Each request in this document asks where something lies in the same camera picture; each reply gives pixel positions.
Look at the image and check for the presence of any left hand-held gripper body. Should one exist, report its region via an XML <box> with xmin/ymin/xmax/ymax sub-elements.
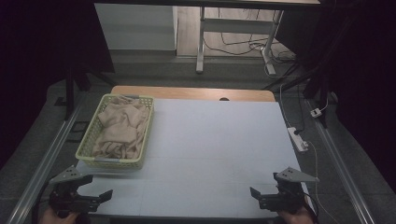
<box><xmin>48</xmin><ymin>164</ymin><xmax>101</xmax><ymax>218</ymax></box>

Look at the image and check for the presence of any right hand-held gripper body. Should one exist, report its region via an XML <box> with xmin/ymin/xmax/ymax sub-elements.
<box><xmin>258</xmin><ymin>166</ymin><xmax>320</xmax><ymax>216</ymax></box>

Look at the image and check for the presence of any person's right hand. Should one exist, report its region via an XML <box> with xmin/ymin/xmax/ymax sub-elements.
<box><xmin>277</xmin><ymin>206</ymin><xmax>316</xmax><ymax>224</ymax></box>

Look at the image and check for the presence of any person's left hand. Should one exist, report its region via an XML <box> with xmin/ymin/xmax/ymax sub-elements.
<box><xmin>38</xmin><ymin>206</ymin><xmax>79</xmax><ymax>224</ymax></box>

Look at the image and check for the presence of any yellow-green plastic basket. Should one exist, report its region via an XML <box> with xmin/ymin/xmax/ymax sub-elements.
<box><xmin>75</xmin><ymin>93</ymin><xmax>155</xmax><ymax>171</ymax></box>

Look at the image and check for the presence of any white table mat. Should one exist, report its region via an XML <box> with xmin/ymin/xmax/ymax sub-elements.
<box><xmin>76</xmin><ymin>98</ymin><xmax>314</xmax><ymax>219</ymax></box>

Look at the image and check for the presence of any white power strip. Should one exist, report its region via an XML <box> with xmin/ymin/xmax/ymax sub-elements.
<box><xmin>286</xmin><ymin>126</ymin><xmax>309</xmax><ymax>153</ymax></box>

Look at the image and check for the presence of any beige cloth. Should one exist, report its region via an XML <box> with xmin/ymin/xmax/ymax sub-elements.
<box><xmin>91</xmin><ymin>96</ymin><xmax>151</xmax><ymax>160</ymax></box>

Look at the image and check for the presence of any black floor plate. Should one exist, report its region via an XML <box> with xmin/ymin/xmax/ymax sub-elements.
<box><xmin>68</xmin><ymin>120</ymin><xmax>91</xmax><ymax>144</ymax></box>

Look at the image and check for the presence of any black stand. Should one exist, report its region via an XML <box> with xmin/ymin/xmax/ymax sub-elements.
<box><xmin>262</xmin><ymin>18</ymin><xmax>356</xmax><ymax>129</ymax></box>
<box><xmin>63</xmin><ymin>64</ymin><xmax>117</xmax><ymax>121</ymax></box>

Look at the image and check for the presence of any wooden table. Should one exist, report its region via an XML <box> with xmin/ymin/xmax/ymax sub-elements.
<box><xmin>110</xmin><ymin>85</ymin><xmax>276</xmax><ymax>103</ymax></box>

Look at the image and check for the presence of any white cabinet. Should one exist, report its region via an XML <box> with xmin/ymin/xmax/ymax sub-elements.
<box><xmin>93</xmin><ymin>3</ymin><xmax>178</xmax><ymax>51</ymax></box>

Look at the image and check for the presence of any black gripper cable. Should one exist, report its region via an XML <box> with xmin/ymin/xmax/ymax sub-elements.
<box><xmin>302</xmin><ymin>191</ymin><xmax>320</xmax><ymax>224</ymax></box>

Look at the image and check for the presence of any thin white cable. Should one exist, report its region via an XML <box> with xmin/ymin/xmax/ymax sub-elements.
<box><xmin>306</xmin><ymin>140</ymin><xmax>335</xmax><ymax>224</ymax></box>

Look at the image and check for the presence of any aluminium rail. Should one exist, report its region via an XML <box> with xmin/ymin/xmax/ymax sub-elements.
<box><xmin>306</xmin><ymin>99</ymin><xmax>376</xmax><ymax>224</ymax></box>
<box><xmin>6</xmin><ymin>102</ymin><xmax>85</xmax><ymax>224</ymax></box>

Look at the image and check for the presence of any black floor cable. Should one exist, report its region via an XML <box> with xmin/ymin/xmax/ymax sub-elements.
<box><xmin>203</xmin><ymin>8</ymin><xmax>297</xmax><ymax>63</ymax></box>

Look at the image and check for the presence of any white desk frame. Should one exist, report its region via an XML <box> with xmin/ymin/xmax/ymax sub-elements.
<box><xmin>195</xmin><ymin>5</ymin><xmax>285</xmax><ymax>77</ymax></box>

